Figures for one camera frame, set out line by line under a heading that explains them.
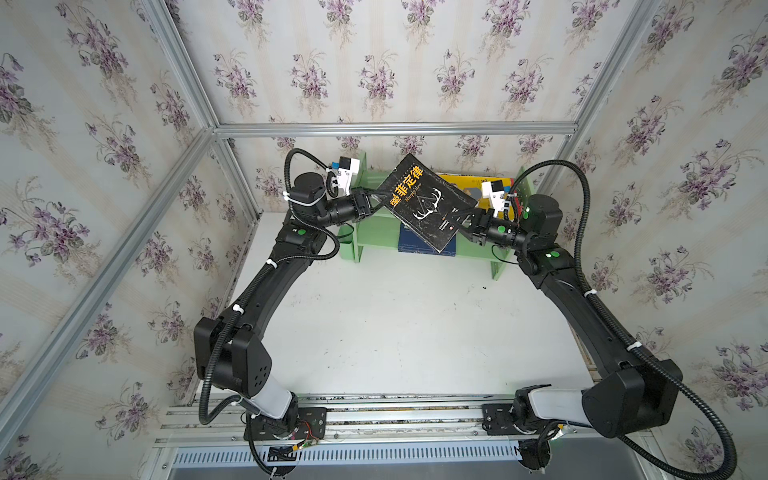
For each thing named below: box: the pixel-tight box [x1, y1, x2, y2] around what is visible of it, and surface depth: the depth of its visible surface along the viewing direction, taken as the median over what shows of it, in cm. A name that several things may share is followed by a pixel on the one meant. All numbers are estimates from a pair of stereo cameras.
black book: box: [384, 153, 479, 253], surface depth 69 cm
